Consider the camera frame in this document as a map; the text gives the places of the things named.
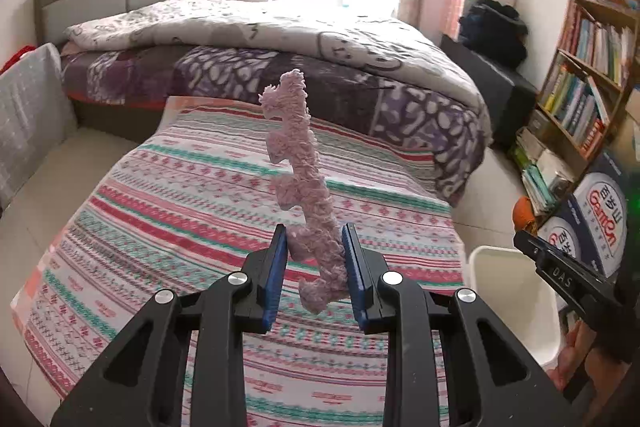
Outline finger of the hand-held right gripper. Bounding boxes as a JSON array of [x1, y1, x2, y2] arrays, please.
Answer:
[[513, 231, 551, 269]]

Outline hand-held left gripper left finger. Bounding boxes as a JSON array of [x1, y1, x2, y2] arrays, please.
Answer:
[[50, 223, 290, 427]]

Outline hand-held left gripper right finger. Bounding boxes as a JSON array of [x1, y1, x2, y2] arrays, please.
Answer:
[[341, 222, 576, 427]]

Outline white trash bin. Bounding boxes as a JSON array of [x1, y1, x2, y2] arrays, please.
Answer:
[[467, 246, 561, 370]]

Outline person's right hand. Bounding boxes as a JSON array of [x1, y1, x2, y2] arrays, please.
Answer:
[[547, 321, 601, 403]]

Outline orange round object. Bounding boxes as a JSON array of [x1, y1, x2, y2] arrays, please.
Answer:
[[513, 196, 538, 233]]

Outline pile of books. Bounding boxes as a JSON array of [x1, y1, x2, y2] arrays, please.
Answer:
[[510, 127, 576, 215]]

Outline striped patterned tablecloth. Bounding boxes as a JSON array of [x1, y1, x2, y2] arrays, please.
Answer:
[[10, 96, 466, 427]]

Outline row of leaning books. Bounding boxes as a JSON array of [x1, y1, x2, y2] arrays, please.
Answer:
[[539, 64, 611, 148]]

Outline dark storage bench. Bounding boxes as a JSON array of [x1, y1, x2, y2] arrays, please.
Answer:
[[440, 34, 538, 148]]

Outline wooden bookshelf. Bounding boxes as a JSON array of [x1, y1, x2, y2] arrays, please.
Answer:
[[515, 0, 640, 218]]

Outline row of upright books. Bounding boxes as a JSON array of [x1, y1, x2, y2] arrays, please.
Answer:
[[560, 4, 636, 85]]

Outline pile of black clothes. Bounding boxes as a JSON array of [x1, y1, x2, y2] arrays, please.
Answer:
[[457, 0, 528, 68]]

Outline purple patterned bed sheet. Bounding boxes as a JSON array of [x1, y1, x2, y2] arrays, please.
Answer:
[[60, 46, 488, 208]]

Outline pink storage box stack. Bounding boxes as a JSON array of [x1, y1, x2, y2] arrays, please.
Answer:
[[445, 0, 471, 40]]

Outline white cartoon print duvet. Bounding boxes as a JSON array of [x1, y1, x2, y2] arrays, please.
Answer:
[[62, 0, 493, 142]]

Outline grey checked cushion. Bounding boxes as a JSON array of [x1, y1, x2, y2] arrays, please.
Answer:
[[0, 43, 78, 210]]

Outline red cloth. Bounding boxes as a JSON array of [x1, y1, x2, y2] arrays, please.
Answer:
[[0, 47, 38, 75]]

